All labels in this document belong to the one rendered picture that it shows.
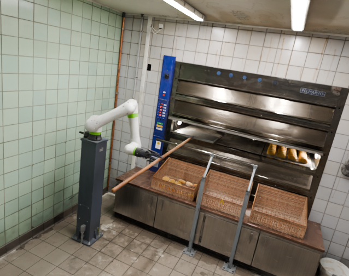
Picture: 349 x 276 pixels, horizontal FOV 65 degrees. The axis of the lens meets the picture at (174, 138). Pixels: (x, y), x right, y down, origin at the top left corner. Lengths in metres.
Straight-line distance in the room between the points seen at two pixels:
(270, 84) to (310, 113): 0.53
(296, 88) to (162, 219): 2.15
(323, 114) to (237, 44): 1.21
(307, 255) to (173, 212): 1.46
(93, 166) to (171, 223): 1.17
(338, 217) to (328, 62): 1.69
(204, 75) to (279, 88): 0.88
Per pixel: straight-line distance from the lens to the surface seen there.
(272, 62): 3.31
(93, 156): 2.94
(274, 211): 3.54
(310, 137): 3.36
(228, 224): 3.20
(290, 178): 3.48
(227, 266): 3.41
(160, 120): 3.66
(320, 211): 3.63
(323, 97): 3.33
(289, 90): 3.31
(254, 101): 3.33
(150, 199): 3.43
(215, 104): 3.42
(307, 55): 3.31
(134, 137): 2.85
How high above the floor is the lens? 2.11
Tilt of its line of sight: 16 degrees down
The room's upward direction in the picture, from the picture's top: 9 degrees clockwise
